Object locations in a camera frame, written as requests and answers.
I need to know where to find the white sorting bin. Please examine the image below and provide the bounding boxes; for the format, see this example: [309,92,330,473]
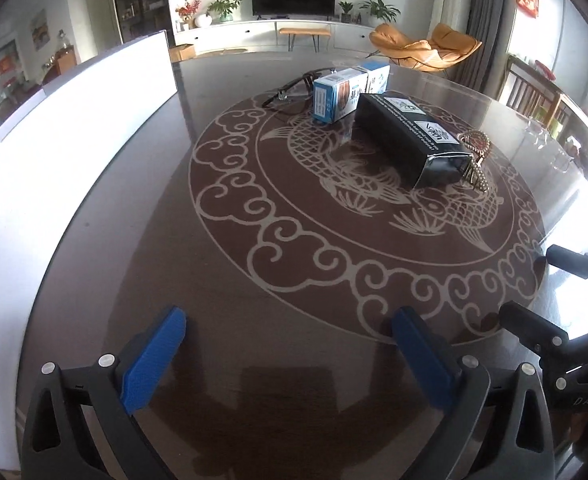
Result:
[0,32,177,470]

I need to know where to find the black printed box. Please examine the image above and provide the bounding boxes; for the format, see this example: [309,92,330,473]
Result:
[355,93,473,188]

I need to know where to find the wooden dining chair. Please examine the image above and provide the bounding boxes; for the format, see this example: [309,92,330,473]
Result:
[497,54,588,133]

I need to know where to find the blue white carton box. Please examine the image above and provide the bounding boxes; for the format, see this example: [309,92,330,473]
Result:
[312,60,390,125]

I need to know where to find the black eyeglasses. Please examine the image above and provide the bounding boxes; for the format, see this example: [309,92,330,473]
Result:
[260,67,338,110]

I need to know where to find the orange lounge chair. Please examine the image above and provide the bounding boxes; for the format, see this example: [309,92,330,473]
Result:
[369,23,483,73]

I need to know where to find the cardboard box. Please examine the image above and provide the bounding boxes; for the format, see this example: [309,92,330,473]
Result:
[169,44,196,63]

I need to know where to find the wooden bench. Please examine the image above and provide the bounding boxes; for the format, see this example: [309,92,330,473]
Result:
[277,27,332,52]

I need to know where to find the leafy floor plant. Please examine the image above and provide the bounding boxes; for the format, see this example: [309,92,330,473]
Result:
[360,0,401,22]

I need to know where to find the red flower vase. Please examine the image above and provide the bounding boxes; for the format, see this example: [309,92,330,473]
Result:
[175,0,203,29]

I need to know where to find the green potted plant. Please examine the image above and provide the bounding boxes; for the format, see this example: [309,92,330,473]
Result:
[207,0,242,22]

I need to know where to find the gold bead chain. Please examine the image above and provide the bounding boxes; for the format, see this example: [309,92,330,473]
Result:
[456,129,493,195]

